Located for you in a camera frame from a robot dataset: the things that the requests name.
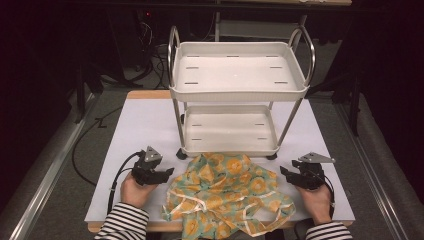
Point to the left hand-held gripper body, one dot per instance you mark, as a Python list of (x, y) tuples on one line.
[(143, 166)]

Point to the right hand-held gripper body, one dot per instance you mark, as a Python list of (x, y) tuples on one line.
[(313, 175)]

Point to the green yellow floral cloth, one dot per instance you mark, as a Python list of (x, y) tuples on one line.
[(233, 186)]

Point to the person's left hand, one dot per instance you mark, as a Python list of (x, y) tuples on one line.
[(135, 195)]

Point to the white table mat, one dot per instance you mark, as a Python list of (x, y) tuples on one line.
[(146, 133)]

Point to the person's dark clothed leg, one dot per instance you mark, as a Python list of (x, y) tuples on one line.
[(301, 230)]

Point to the wooden table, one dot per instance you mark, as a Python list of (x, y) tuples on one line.
[(146, 94)]

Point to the dark metal stand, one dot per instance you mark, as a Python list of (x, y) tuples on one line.
[(81, 90), (354, 100)]

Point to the white two-tier metal cart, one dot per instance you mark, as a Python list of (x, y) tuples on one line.
[(233, 71)]

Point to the aluminium floor rail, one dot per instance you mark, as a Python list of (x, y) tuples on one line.
[(370, 173), (50, 173)]

